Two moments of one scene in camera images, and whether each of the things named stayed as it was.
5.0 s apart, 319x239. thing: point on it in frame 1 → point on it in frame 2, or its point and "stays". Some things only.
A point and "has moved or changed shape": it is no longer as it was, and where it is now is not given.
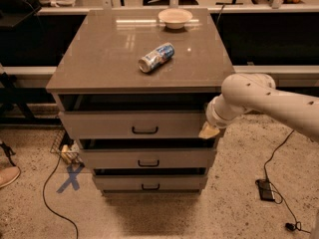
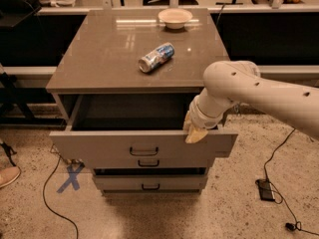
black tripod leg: x=8 y=152 stays
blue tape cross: x=72 y=174 stays
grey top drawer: x=134 y=123 has moved or changed shape
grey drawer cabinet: x=134 y=86 stays
